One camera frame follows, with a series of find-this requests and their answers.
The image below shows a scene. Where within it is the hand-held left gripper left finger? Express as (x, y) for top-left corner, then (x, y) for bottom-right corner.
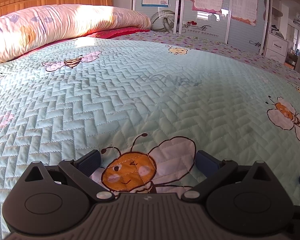
(22, 149), (117, 202)

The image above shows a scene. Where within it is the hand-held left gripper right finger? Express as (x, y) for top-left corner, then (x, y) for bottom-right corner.
(181, 150), (278, 202)

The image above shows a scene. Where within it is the quilted bee bedspread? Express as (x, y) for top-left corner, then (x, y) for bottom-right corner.
(0, 37), (300, 240)

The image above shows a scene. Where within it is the frog and heart blanket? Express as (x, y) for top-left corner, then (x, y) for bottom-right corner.
(107, 29), (300, 90)

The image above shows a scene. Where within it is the red patterned bed sheet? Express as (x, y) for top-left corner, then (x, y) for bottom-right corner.
(14, 26), (150, 62)

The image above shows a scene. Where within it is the sliding door wardrobe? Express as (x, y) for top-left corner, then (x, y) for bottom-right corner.
(131, 0), (271, 54)

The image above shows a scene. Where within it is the white drawer cabinet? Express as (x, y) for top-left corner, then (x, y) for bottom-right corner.
(264, 32), (289, 61)

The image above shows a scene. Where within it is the white corner shelf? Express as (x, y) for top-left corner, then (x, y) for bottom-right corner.
(264, 0), (287, 34)

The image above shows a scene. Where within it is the wooden headboard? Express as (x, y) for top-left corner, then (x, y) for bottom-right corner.
(0, 0), (114, 22)

